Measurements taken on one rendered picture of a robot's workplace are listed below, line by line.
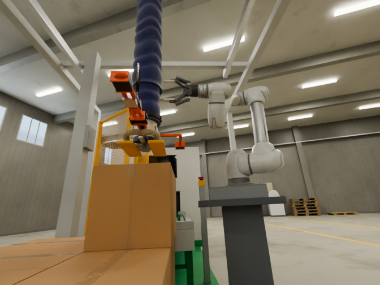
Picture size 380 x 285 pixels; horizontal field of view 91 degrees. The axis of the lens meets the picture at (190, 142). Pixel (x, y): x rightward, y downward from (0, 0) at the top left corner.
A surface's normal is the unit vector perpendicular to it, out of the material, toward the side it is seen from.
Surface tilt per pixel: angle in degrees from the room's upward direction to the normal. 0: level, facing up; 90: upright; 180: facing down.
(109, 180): 90
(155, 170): 90
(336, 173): 90
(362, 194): 90
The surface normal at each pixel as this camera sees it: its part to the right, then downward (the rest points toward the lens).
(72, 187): 0.05, -0.33
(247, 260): -0.30, -0.30
